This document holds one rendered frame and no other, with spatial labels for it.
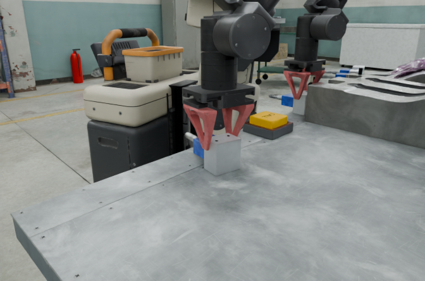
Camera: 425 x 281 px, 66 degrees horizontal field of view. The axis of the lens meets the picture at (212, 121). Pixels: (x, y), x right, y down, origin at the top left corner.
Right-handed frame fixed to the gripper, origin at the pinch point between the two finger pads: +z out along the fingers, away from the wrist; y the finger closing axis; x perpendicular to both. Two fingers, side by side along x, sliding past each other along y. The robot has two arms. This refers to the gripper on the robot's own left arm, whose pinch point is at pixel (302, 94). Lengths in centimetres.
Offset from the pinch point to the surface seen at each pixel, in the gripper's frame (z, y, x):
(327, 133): 5.0, -10.9, -13.4
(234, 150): 1.8, -39.7, -11.8
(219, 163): 3.3, -42.7, -11.3
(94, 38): 7, 187, 523
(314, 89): -3.3, -7.0, -7.0
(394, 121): 0.7, -6.5, -24.9
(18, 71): 50, 55, 498
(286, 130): 4.0, -18.1, -7.6
